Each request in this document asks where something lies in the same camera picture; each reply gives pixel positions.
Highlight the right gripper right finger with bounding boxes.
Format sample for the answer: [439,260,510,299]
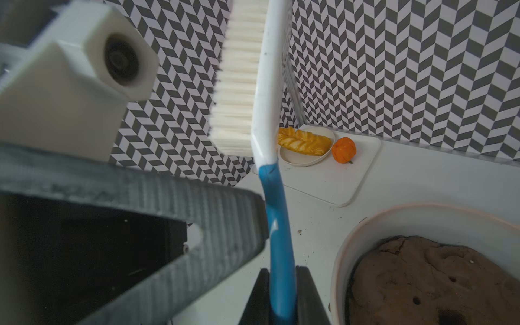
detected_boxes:
[296,266,330,325]

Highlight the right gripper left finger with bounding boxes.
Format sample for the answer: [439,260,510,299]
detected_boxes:
[238,268,271,325]

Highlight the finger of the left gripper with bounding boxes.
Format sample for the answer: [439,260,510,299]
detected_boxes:
[1,145,268,324]

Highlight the white ceramic pot with mud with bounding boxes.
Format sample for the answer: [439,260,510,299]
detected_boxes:
[330,203,519,324]

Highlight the blue white scrub brush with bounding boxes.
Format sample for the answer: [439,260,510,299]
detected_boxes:
[209,1,297,324]

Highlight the white bowl plate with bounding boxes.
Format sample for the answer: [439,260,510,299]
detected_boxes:
[278,125,337,167]

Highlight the toy bread loaf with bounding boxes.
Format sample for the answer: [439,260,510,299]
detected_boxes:
[278,127,333,156]

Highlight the white cutting board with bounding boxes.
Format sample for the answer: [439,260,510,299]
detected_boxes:
[279,130,381,207]

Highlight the orange toy fruit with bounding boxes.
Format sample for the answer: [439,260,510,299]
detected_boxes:
[332,137,357,164]

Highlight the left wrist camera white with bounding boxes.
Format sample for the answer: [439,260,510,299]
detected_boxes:
[1,1,158,162]

